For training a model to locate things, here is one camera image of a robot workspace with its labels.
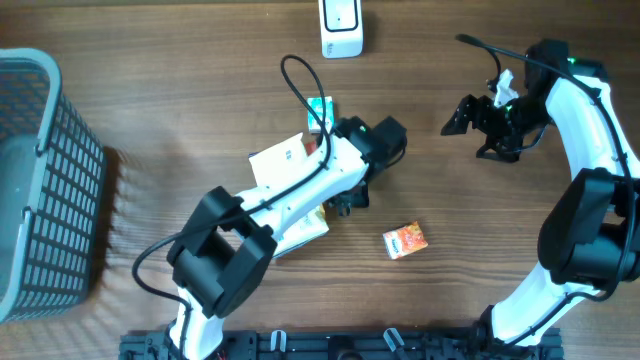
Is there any orange tissue pack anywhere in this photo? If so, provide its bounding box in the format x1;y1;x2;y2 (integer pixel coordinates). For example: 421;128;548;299
382;221;428;260

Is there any red snack bag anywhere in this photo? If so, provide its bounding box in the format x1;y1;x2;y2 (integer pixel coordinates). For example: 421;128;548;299
304;140;318;156

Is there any beige wet wipes pack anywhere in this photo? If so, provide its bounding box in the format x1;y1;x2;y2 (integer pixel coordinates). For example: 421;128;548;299
248;131;331;260

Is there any teal tissue pack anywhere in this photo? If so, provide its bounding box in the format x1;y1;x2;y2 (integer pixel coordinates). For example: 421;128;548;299
307;96;335;134

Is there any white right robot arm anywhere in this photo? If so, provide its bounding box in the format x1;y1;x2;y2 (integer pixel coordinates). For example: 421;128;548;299
441;39;639;352

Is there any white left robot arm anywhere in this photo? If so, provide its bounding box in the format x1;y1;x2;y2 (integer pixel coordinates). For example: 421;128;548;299
167;117;407;359

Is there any white barcode scanner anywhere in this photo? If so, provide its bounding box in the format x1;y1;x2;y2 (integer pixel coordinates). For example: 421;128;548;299
318;0;364;59

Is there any grey plastic shopping basket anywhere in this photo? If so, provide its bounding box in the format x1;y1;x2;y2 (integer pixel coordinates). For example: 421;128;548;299
1;48;107;323

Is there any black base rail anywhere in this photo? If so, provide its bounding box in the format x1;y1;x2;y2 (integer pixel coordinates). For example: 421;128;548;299
118;327;565;360

